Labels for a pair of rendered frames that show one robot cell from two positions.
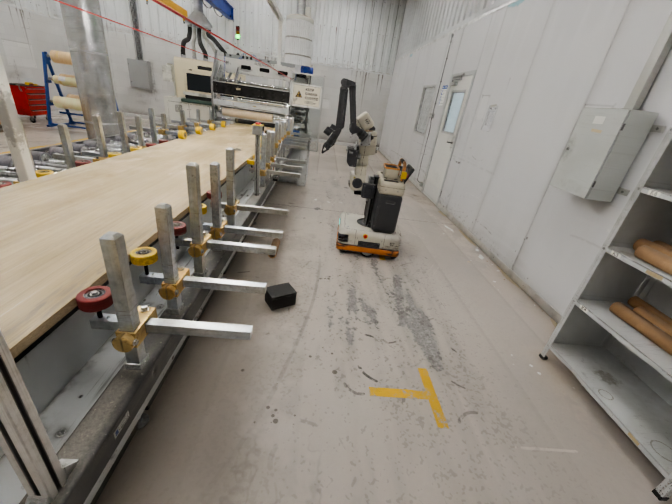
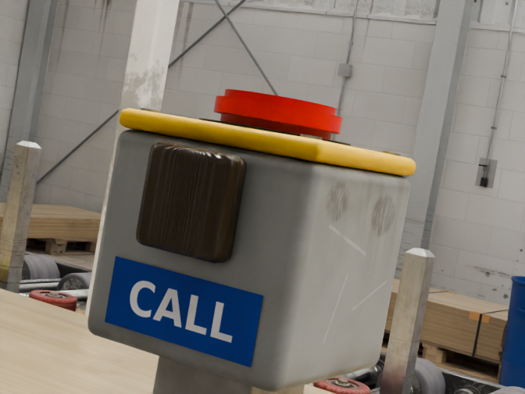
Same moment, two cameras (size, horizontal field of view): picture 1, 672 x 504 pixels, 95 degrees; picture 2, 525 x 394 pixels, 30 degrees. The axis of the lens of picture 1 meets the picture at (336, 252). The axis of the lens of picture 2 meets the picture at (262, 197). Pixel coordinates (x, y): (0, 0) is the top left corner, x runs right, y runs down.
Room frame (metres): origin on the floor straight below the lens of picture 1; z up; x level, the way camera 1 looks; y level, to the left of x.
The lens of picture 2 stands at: (2.53, 0.44, 1.22)
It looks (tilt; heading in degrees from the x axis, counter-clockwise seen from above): 3 degrees down; 126
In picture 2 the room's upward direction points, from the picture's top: 10 degrees clockwise
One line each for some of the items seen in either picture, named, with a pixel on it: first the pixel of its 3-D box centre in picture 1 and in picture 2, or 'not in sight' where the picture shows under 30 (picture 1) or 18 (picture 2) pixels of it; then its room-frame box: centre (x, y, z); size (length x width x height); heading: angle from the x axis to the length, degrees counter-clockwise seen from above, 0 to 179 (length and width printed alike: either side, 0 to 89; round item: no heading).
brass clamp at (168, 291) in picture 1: (175, 283); not in sight; (0.89, 0.54, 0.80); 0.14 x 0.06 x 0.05; 6
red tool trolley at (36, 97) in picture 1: (28, 102); not in sight; (7.75, 7.87, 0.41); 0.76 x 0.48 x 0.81; 13
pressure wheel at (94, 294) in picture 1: (98, 309); not in sight; (0.65, 0.62, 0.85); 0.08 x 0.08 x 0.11
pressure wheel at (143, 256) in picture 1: (145, 265); not in sight; (0.90, 0.65, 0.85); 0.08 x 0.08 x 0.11
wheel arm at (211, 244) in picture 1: (224, 246); not in sight; (1.17, 0.48, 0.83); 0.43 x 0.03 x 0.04; 96
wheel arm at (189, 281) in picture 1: (205, 283); not in sight; (0.92, 0.45, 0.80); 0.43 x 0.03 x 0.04; 96
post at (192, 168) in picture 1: (196, 223); not in sight; (1.12, 0.57, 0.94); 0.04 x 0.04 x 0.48; 6
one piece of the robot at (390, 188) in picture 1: (382, 197); not in sight; (3.25, -0.41, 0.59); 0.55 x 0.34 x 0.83; 1
